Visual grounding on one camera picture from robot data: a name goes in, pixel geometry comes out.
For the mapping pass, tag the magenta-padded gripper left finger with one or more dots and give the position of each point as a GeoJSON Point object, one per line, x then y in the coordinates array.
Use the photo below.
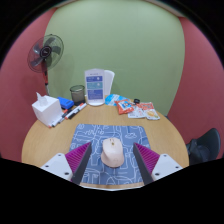
{"type": "Point", "coordinates": [60, 163]}

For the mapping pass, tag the small black round object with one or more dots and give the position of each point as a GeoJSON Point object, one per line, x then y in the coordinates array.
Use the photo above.
{"type": "Point", "coordinates": [136, 100]}

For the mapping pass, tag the blue patterned mouse pad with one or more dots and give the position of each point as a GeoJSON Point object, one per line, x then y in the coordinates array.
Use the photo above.
{"type": "Point", "coordinates": [88, 133]}

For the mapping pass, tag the black chair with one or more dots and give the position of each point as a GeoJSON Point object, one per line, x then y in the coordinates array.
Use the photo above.
{"type": "Point", "coordinates": [211, 140]}

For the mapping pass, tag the white upright sign stand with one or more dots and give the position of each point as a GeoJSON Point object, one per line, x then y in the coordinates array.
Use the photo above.
{"type": "Point", "coordinates": [94, 86]}

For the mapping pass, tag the dark mesh pen cup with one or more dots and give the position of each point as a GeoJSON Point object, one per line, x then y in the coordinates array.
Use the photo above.
{"type": "Point", "coordinates": [77, 95]}

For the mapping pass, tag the pale pink computer mouse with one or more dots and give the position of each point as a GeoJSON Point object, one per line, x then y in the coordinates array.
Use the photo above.
{"type": "Point", "coordinates": [112, 153]}

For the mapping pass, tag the black standing fan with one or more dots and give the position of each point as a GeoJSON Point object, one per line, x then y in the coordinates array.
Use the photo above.
{"type": "Point", "coordinates": [45, 51]}

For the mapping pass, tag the white marker black cap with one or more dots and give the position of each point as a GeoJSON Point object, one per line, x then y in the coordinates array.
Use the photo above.
{"type": "Point", "coordinates": [60, 118]}

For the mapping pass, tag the black bag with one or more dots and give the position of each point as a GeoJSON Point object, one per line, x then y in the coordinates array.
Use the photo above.
{"type": "Point", "coordinates": [196, 153]}

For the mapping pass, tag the white marker red cap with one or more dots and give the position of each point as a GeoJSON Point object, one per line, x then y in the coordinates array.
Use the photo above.
{"type": "Point", "coordinates": [76, 110]}

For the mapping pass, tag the orange and white snack packet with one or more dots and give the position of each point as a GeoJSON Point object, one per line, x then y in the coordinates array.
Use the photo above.
{"type": "Point", "coordinates": [149, 111]}

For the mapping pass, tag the white tissue box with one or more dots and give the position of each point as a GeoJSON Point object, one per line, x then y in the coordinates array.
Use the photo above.
{"type": "Point", "coordinates": [46, 110]}

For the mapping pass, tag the blue whiteboard eraser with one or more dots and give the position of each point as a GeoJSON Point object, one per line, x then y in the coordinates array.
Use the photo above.
{"type": "Point", "coordinates": [66, 102]}

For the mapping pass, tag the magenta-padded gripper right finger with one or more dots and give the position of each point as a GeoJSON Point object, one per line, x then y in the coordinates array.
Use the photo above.
{"type": "Point", "coordinates": [165, 164]}

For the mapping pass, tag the red snack packet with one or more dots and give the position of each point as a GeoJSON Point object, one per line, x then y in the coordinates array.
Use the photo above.
{"type": "Point", "coordinates": [124, 106]}

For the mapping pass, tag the light blue snack packet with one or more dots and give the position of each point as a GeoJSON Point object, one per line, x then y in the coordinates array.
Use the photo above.
{"type": "Point", "coordinates": [112, 99]}

